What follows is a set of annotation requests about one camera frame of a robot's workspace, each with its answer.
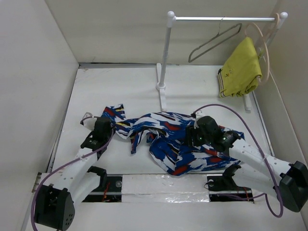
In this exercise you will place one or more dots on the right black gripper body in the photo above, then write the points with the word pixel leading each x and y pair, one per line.
pixel 198 138

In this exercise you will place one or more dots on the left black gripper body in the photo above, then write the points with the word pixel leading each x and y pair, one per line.
pixel 108 134

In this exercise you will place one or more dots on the blue white red patterned trousers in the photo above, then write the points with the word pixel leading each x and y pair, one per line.
pixel 165 133

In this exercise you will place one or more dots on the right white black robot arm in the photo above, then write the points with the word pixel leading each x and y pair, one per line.
pixel 288 182

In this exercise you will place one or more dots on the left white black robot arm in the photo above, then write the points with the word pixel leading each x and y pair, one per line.
pixel 59 193

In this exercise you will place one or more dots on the beige wooden hanger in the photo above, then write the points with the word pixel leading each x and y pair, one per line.
pixel 263 53

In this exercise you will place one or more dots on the yellow green shorts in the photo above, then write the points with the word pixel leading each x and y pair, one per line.
pixel 239 74

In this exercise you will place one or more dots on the white garment rack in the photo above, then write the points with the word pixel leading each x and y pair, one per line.
pixel 278 19

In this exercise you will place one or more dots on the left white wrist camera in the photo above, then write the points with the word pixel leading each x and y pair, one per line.
pixel 88 121

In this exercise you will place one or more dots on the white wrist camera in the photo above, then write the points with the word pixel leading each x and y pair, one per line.
pixel 197 115
pixel 88 121

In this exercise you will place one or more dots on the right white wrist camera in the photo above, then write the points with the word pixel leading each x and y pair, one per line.
pixel 197 115

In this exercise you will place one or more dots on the grey wire hanger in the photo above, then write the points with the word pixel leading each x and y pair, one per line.
pixel 218 39

